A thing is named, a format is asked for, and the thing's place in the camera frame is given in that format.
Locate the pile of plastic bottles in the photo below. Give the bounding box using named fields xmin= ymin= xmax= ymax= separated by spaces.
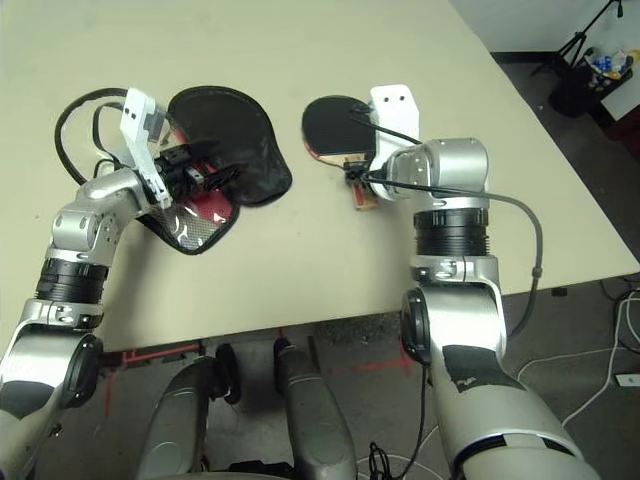
xmin=582 ymin=47 xmax=637 ymax=85

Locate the grey right robot leg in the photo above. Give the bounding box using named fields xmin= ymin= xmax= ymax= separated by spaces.
xmin=273 ymin=337 xmax=359 ymax=480

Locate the grey robot leg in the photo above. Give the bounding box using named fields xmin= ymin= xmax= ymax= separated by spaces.
xmin=273 ymin=337 xmax=359 ymax=480
xmin=137 ymin=343 xmax=241 ymax=480

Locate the black rubber ping-pong paddle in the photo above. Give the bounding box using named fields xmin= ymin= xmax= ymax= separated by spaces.
xmin=301 ymin=94 xmax=381 ymax=212

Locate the grey left robot leg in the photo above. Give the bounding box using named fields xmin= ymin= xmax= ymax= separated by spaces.
xmin=137 ymin=343 xmax=241 ymax=480

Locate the black bin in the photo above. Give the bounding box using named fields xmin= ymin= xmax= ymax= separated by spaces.
xmin=547 ymin=64 xmax=617 ymax=119

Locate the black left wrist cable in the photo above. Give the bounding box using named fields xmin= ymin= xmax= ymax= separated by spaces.
xmin=54 ymin=88 xmax=132 ymax=187

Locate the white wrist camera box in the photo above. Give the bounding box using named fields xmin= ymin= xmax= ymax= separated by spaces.
xmin=366 ymin=84 xmax=421 ymax=202
xmin=119 ymin=87 xmax=175 ymax=210

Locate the grey robot torso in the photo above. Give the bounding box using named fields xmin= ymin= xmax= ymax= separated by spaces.
xmin=199 ymin=459 xmax=361 ymax=480

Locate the black tripod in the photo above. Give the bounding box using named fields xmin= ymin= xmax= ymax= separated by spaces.
xmin=529 ymin=0 xmax=626 ymax=77

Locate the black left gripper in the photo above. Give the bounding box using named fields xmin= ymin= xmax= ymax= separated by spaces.
xmin=153 ymin=140 xmax=243 ymax=202

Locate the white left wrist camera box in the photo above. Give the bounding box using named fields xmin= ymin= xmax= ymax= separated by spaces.
xmin=119 ymin=87 xmax=175 ymax=210

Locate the white floor cable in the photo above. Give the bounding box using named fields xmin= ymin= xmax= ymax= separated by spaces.
xmin=514 ymin=289 xmax=640 ymax=427

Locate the black red paddle case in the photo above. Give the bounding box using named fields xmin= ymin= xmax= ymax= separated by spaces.
xmin=137 ymin=85 xmax=294 ymax=256

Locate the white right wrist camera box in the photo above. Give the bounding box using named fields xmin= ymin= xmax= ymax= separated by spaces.
xmin=366 ymin=84 xmax=421 ymax=202

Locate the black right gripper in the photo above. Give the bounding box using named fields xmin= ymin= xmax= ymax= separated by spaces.
xmin=342 ymin=155 xmax=372 ymax=188

